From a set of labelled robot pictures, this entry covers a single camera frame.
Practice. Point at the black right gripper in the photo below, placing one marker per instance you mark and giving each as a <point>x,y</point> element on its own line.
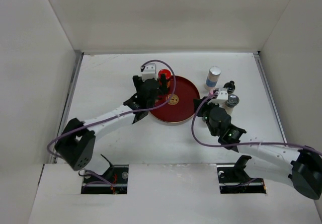
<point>210,104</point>

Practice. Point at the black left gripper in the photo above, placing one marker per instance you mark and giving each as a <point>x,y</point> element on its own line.
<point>163,91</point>

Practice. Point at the red-lid chili sauce jar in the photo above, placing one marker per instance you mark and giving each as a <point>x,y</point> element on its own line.
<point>164,78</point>

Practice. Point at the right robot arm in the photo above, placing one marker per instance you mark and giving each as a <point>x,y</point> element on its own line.
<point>291,164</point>

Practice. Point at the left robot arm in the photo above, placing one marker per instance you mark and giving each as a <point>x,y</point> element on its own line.
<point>76,146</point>

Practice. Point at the red round tray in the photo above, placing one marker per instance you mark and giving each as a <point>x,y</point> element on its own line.
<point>181,106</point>

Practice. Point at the tall silver-lid blue-label jar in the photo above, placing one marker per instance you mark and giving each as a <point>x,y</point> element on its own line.
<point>212,78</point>

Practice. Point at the clear-dome-lid spice jar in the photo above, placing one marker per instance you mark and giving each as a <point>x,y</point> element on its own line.
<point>231,102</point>

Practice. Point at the black round-top grinder bottle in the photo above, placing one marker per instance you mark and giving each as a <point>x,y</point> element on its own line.
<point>230,86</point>

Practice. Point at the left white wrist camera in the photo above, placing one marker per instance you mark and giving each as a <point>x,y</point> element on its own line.
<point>148,71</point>

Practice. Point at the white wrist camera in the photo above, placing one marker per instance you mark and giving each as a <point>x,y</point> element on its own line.
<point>222,96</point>
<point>148,71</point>

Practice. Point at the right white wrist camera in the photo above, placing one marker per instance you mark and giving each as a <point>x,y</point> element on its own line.
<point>222,96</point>

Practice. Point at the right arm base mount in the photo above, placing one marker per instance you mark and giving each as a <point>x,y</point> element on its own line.
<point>233,179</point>

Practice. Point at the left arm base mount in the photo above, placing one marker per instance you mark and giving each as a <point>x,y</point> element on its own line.
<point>114,181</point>

